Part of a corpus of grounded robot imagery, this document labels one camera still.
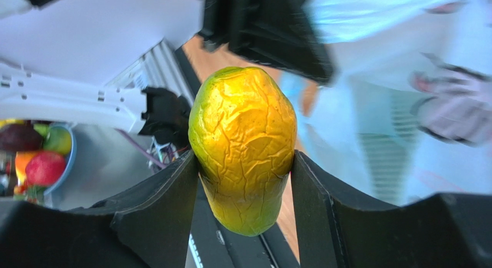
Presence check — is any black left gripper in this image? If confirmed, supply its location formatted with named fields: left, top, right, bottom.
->
left=198, top=0, right=334, bottom=85

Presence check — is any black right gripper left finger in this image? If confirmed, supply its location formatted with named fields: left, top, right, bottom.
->
left=1, top=151, right=198, bottom=267

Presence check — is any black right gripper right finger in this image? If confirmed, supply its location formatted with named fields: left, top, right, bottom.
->
left=291, top=151, right=491, bottom=267

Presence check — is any yellow green mango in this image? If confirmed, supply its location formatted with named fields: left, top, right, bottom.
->
left=188, top=66, right=297, bottom=237

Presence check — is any light blue printed plastic bag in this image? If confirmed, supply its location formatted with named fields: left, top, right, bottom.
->
left=280, top=0, right=491, bottom=205

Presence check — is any green white striped cloth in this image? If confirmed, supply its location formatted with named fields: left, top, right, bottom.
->
left=359, top=90, right=422, bottom=204

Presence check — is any blue bowl of fruit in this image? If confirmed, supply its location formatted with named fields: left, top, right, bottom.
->
left=1, top=119, right=77, bottom=206

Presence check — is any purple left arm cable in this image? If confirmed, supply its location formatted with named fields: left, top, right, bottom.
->
left=115, top=129, right=168, bottom=170

